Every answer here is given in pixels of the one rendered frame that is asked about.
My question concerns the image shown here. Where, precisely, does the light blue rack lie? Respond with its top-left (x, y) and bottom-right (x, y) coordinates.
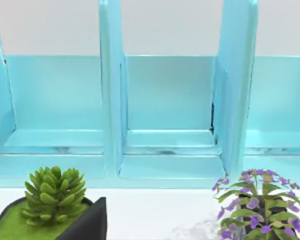
top-left (0, 0), bottom-right (300, 190)

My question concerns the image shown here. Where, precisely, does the green succulent in black pot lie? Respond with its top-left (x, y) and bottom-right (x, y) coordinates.
top-left (0, 165), bottom-right (108, 240)

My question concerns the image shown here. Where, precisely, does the purple flowering potted plant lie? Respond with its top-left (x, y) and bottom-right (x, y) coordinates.
top-left (211, 168), bottom-right (300, 240)

